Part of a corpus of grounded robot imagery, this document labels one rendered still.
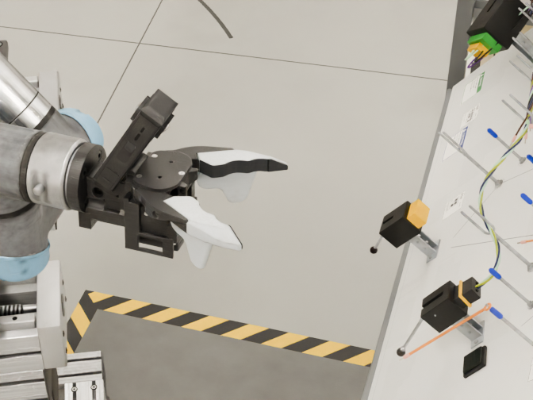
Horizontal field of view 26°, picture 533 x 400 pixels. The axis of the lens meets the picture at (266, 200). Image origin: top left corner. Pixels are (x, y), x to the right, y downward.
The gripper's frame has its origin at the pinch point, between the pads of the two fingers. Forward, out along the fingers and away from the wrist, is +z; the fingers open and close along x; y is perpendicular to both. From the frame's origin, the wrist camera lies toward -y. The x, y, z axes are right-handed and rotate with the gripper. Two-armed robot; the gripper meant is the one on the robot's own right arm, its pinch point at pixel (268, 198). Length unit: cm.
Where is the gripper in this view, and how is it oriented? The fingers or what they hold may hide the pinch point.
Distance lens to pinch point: 112.6
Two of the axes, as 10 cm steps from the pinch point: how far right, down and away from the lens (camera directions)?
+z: 9.5, 2.0, -2.3
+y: -0.4, 8.3, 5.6
